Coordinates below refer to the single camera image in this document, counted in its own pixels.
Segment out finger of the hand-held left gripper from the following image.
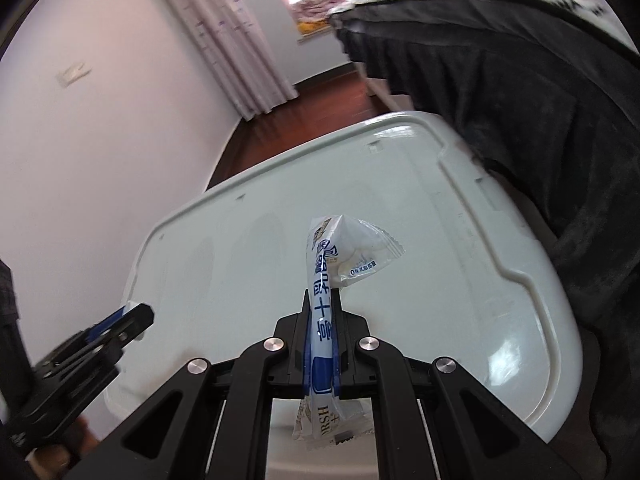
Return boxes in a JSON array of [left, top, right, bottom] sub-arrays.
[[35, 304, 133, 363], [32, 303, 154, 411]]

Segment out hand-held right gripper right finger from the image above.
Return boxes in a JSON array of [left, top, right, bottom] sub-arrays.
[[330, 292, 581, 480]]

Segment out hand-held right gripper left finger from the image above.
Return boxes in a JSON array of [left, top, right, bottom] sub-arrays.
[[65, 289, 313, 480]]

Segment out white and blue snack packet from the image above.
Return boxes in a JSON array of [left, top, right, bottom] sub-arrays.
[[292, 213, 403, 446]]

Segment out person's left hand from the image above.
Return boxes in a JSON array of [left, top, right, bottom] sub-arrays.
[[30, 412, 101, 473]]

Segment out white plastic table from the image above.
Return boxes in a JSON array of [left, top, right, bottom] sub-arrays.
[[102, 110, 583, 480]]

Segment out pink curtain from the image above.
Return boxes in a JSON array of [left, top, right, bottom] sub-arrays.
[[145, 0, 299, 122]]

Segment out dark grey blanket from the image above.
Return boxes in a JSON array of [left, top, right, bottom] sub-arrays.
[[330, 0, 640, 461]]

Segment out yellow cloth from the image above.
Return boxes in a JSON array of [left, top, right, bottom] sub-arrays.
[[297, 17, 332, 37]]

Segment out pink folded cloth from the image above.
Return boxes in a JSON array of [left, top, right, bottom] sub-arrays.
[[290, 0, 342, 19]]

